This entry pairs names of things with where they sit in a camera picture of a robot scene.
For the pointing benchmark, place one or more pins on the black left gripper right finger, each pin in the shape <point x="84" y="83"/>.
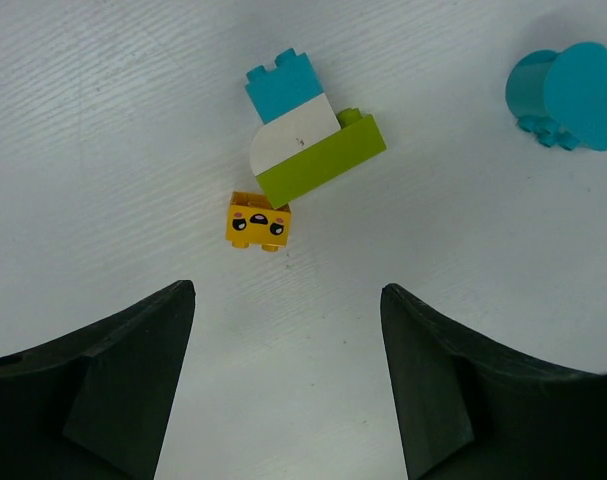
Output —
<point x="469" y="407"/>

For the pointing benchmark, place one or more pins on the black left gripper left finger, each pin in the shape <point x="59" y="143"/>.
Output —
<point x="95" y="403"/>

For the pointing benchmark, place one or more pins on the yellow face lego brick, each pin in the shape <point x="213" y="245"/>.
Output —
<point x="252" y="220"/>

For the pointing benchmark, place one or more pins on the turquoise round lego piece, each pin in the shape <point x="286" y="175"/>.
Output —
<point x="561" y="97"/>

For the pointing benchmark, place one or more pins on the long green lego brick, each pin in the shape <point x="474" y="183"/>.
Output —
<point x="358" y="140"/>

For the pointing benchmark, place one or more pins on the white curved lego brick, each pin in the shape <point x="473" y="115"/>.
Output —
<point x="291" y="133"/>

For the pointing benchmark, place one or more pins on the turquoise lego brick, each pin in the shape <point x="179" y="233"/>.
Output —
<point x="290" y="83"/>

